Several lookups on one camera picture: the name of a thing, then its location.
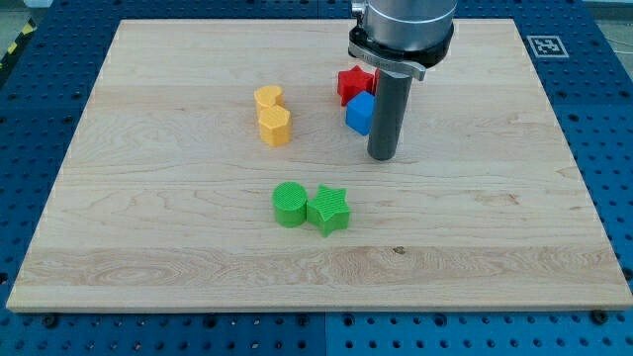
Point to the yellow crescent block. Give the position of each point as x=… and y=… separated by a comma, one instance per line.
x=268, y=96

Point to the red star block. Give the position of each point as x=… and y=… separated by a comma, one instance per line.
x=353, y=81

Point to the yellow hexagon block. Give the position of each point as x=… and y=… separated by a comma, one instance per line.
x=275, y=125

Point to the blue cube block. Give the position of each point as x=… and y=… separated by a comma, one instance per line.
x=359, y=112

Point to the wooden board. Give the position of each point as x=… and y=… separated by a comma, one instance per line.
x=212, y=170

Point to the white fiducial marker tag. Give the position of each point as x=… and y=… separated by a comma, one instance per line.
x=546, y=46

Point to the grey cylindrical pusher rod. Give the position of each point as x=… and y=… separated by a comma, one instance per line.
x=390, y=105

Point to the green cylinder block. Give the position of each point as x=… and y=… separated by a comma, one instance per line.
x=290, y=204

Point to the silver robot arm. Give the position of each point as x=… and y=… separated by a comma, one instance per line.
x=401, y=39

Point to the green star block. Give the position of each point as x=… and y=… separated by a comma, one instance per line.
x=328, y=210

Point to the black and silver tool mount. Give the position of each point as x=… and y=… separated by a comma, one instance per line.
x=412, y=63

